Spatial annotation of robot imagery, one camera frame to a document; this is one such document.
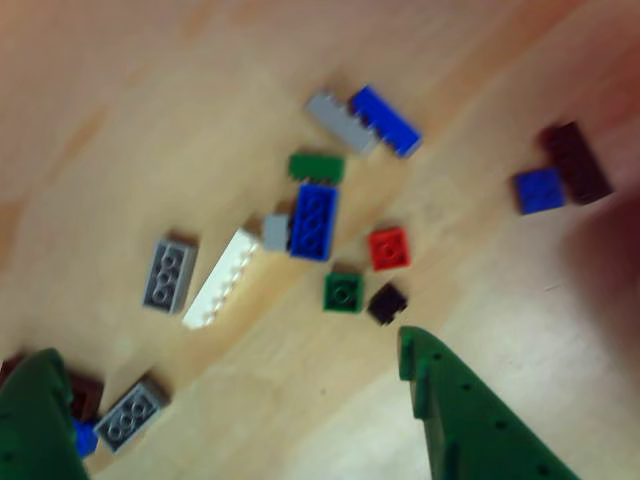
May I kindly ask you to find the small grey lego brick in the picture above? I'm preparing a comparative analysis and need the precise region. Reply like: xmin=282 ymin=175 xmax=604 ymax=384
xmin=260 ymin=213 xmax=292 ymax=252

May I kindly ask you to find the white long lego brick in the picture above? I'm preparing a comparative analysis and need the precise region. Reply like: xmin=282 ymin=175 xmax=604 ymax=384
xmin=180 ymin=227 xmax=261 ymax=331

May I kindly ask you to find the grey long lego brick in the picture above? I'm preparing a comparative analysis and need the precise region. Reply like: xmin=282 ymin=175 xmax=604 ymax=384
xmin=304 ymin=89 xmax=379 ymax=157

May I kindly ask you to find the brown long lego brick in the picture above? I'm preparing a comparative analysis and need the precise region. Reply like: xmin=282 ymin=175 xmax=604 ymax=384
xmin=0 ymin=352 xmax=106 ymax=422

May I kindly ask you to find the blue square lego brick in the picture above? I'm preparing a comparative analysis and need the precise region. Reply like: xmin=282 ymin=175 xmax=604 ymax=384
xmin=512 ymin=167 xmax=569 ymax=216
xmin=72 ymin=418 xmax=101 ymax=459

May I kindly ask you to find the red square lego brick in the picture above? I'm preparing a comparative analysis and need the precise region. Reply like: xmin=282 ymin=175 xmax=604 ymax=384
xmin=366 ymin=226 xmax=414 ymax=273

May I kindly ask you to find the blue long lego brick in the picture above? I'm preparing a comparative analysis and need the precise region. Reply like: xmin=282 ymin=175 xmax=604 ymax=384
xmin=349 ymin=84 xmax=425 ymax=160

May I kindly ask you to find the blue two-by-three lego brick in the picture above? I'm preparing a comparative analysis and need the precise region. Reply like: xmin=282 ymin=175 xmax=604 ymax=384
xmin=288 ymin=182 xmax=341 ymax=264

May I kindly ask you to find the green square lego brick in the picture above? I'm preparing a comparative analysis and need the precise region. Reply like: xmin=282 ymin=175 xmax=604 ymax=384
xmin=322 ymin=271 xmax=366 ymax=315

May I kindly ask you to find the green oblong lego brick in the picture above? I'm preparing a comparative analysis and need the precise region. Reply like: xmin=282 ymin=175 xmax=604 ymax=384
xmin=287 ymin=152 xmax=347 ymax=185

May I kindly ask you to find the small black lego brick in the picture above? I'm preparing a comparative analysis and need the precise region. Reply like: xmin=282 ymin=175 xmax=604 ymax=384
xmin=366 ymin=282 xmax=410 ymax=326

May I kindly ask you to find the grey two-by-three lego brick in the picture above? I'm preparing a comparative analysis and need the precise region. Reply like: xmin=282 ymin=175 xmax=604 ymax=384
xmin=141 ymin=232 xmax=200 ymax=316
xmin=92 ymin=374 xmax=171 ymax=456

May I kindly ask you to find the dark green lego brick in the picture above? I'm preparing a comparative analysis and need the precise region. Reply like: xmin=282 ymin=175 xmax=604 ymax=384
xmin=539 ymin=121 xmax=615 ymax=206

